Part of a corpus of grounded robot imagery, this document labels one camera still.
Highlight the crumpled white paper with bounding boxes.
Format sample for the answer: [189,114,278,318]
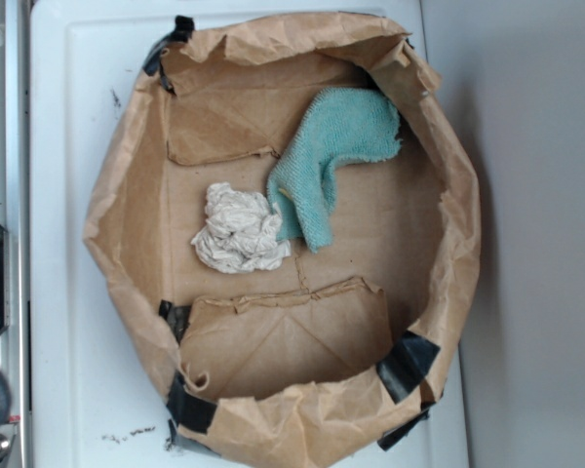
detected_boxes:
[191,182,292,274]

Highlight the brown paper bag bin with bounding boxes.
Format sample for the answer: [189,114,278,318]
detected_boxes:
[84,12,481,467]

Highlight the teal microfiber cloth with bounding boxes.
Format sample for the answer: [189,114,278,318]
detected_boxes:
[266,88,401,253]

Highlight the aluminium frame rail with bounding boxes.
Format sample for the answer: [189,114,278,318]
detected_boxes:
[0,1,32,467]

